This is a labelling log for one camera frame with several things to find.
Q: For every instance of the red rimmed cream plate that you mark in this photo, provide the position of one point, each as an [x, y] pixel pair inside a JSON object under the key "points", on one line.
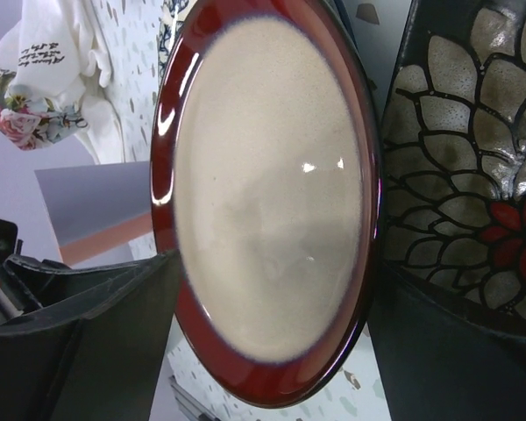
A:
{"points": [[265, 176]]}

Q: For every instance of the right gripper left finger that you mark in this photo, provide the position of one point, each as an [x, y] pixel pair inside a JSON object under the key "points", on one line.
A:
{"points": [[95, 349]]}

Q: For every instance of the white floral cloth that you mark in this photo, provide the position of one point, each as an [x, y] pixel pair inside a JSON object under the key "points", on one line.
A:
{"points": [[54, 68]]}

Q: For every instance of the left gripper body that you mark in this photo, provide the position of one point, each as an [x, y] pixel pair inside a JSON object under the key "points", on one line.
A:
{"points": [[15, 298]]}

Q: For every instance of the black floral square plate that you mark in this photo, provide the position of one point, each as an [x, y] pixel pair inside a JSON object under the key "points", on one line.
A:
{"points": [[454, 140]]}

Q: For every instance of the purple plastic cup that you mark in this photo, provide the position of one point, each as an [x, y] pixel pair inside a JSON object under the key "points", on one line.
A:
{"points": [[86, 200]]}

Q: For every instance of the cream bowl blue pattern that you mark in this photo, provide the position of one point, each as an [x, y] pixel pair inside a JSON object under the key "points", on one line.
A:
{"points": [[173, 15]]}

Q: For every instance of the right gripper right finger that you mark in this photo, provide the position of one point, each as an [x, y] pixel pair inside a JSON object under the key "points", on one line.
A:
{"points": [[443, 357]]}

